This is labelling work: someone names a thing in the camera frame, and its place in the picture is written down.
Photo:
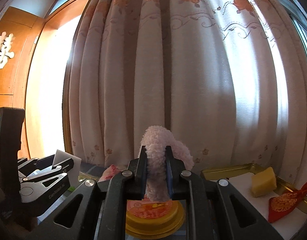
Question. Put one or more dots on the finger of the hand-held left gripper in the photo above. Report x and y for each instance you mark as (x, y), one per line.
(36, 191)
(43, 171)

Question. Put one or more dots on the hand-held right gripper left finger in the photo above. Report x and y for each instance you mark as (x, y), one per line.
(143, 185)

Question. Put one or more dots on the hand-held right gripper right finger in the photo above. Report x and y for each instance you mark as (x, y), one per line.
(169, 180)

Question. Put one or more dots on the pink fluffy cloth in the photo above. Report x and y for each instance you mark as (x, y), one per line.
(156, 155)

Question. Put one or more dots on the white gauze cloth pink edging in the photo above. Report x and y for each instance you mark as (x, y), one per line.
(109, 173)

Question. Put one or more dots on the gold box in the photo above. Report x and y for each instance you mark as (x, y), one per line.
(231, 171)

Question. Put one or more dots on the yellow sponge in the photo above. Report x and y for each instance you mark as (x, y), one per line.
(264, 182)

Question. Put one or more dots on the red embroidered pouch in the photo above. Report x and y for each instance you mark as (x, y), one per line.
(283, 203)

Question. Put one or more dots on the yellow round tin pink lid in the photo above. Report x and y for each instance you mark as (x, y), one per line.
(153, 217)

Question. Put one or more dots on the wooden door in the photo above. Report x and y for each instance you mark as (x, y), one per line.
(8, 85)

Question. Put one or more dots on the floral curtain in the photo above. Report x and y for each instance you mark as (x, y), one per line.
(181, 80)

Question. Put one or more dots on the white door decoration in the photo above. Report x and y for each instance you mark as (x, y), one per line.
(2, 51)

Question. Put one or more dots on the wooden door frame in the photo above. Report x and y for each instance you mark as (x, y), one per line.
(28, 67)

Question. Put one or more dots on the window frame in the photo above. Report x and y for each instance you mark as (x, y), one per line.
(302, 32)

